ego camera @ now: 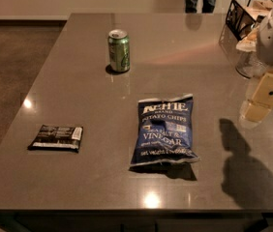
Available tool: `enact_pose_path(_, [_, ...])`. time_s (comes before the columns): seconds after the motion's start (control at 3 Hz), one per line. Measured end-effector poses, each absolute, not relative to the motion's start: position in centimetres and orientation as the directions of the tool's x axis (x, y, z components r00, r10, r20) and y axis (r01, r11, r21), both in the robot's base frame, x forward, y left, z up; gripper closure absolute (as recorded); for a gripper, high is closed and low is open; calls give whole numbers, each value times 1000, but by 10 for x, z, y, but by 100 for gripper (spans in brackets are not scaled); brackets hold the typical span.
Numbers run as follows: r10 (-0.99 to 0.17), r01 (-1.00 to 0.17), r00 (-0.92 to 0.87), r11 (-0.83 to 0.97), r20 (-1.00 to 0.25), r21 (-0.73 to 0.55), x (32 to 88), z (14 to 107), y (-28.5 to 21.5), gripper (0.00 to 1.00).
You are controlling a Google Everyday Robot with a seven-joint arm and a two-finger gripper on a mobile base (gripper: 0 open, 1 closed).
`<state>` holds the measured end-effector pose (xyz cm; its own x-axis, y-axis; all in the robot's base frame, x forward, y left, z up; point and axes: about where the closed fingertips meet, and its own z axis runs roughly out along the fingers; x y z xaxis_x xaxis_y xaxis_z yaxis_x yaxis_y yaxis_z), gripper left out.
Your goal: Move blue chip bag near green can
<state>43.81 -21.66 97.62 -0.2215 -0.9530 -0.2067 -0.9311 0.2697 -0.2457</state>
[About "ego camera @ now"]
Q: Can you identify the blue kettle chip bag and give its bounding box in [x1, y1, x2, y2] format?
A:
[131, 94, 199, 167]

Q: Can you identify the black snack packet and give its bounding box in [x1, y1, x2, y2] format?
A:
[28, 125, 83, 153]

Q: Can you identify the clear glass jar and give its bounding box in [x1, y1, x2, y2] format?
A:
[235, 38, 267, 78]

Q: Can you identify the green soda can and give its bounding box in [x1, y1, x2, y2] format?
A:
[107, 29, 130, 73]

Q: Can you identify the black wire basket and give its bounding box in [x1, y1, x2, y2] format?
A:
[226, 0, 273, 41]

